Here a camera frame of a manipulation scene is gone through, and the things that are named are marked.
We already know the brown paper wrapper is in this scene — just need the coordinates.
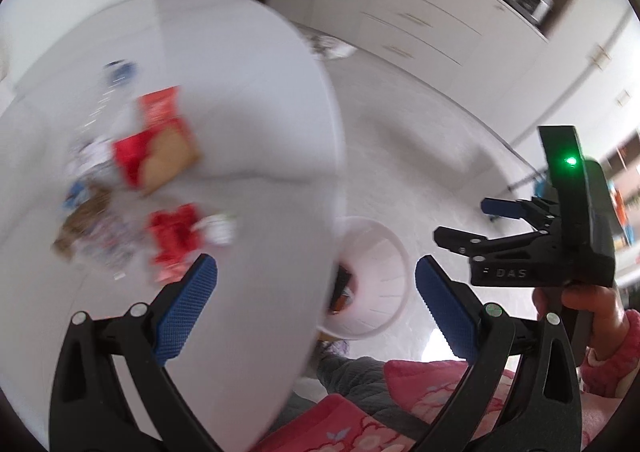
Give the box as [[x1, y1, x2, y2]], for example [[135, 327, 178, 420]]
[[52, 187, 113, 260]]

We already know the crumpled cloth on floor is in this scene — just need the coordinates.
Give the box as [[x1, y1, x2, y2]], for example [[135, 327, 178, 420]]
[[305, 29, 358, 60]]

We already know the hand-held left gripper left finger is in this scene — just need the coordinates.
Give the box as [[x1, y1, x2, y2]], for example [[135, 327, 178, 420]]
[[48, 253, 223, 452]]

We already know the red wrapper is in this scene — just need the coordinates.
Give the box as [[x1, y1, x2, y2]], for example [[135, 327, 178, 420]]
[[147, 204, 203, 283]]

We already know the white plastic waste bin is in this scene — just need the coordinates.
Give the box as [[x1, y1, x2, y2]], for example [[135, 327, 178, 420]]
[[315, 216, 412, 340]]

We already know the shelf with colourful things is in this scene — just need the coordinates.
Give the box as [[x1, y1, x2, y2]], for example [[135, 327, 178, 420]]
[[606, 132, 640, 253]]

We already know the person's right forearm pink sleeve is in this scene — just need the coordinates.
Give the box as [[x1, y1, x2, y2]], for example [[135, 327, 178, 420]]
[[577, 309, 640, 395]]

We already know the white drawer cabinet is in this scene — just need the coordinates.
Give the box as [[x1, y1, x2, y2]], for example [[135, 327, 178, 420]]
[[295, 0, 551, 78]]

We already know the person's right hand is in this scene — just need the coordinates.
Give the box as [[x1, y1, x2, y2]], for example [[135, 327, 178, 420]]
[[531, 286, 628, 363]]

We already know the white label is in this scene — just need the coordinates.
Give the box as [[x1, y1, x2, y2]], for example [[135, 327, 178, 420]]
[[70, 136, 116, 179]]

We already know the pink floral clothing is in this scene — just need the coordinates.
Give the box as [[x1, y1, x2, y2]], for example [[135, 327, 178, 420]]
[[255, 357, 601, 452]]

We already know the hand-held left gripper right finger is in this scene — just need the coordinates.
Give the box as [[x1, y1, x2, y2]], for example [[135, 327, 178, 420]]
[[414, 254, 583, 452]]

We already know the patterned clear wrapper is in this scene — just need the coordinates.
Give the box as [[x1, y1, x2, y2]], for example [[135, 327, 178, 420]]
[[80, 212, 146, 279]]

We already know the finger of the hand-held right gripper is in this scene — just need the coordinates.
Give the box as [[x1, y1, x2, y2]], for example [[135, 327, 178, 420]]
[[481, 197, 557, 224], [433, 226, 548, 264]]

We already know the clear plastic bottle blue cap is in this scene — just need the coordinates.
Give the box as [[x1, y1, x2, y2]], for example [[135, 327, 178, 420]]
[[70, 61, 138, 153]]

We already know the grey quilted garment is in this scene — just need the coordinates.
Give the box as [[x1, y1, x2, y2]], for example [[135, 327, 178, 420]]
[[285, 354, 433, 438]]

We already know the red cardboard box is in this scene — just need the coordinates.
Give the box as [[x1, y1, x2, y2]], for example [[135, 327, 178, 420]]
[[112, 86, 203, 198]]

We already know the blue and white wrapper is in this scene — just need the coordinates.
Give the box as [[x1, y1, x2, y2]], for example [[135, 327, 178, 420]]
[[62, 179, 101, 210]]

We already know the white tissue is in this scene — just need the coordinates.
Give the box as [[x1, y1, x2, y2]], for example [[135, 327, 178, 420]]
[[192, 214, 238, 248]]

